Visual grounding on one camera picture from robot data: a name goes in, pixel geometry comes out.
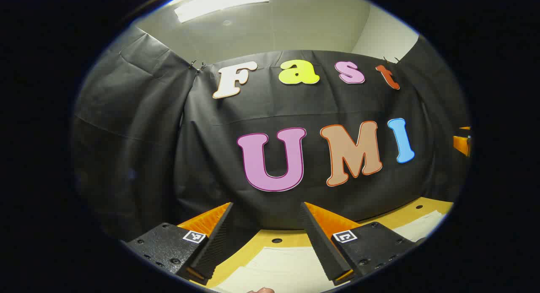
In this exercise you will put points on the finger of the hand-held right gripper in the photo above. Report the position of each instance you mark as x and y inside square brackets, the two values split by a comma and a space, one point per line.
[461, 144]

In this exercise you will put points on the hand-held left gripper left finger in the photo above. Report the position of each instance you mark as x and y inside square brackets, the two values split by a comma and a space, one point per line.
[217, 242]

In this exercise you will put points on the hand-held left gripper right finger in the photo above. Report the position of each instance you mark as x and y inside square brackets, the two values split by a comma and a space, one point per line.
[320, 242]

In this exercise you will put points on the white jeans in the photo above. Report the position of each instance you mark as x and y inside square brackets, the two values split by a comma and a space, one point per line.
[278, 269]

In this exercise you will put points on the black backdrop cloth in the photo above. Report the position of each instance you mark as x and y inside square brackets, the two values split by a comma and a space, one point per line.
[168, 137]

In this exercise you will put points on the ceiling light panel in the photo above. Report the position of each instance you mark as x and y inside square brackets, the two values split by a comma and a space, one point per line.
[219, 1]

